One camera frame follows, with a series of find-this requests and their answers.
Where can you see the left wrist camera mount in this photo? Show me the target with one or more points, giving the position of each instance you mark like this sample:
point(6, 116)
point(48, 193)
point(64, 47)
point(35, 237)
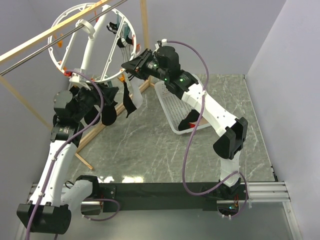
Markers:
point(76, 78)

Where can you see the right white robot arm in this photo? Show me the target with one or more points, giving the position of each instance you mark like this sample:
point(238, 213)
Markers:
point(164, 65)

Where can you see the white plastic mesh basket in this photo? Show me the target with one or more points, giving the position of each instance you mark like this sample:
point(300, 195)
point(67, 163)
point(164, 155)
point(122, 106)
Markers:
point(174, 109)

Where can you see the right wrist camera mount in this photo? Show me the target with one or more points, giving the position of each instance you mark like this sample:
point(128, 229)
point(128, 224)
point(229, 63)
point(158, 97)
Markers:
point(160, 43)

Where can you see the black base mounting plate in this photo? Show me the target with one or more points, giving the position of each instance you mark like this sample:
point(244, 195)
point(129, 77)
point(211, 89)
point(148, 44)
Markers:
point(166, 196)

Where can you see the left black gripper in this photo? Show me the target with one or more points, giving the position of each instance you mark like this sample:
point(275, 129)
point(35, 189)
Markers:
point(108, 93)

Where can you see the black beige red sock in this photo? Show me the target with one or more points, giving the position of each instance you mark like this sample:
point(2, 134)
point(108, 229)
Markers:
point(189, 121)

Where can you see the white striped hanging sock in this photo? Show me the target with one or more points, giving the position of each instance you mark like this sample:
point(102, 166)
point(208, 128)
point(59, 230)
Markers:
point(137, 95)

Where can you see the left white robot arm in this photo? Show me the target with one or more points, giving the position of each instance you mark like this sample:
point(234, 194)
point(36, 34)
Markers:
point(49, 210)

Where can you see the white round clip hanger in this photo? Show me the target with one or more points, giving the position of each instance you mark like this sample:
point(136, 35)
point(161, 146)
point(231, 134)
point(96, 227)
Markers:
point(92, 44)

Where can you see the black striped sock at left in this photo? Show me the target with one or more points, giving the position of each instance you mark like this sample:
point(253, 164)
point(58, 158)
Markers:
point(109, 114)

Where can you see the wooden rack frame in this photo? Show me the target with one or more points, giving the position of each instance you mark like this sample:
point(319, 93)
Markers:
point(84, 9)

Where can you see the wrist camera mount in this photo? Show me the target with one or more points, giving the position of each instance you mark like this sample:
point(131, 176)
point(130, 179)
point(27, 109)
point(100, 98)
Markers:
point(160, 43)
point(76, 78)

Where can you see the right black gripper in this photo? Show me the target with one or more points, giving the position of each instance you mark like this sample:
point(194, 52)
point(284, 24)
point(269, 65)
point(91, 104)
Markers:
point(137, 65)

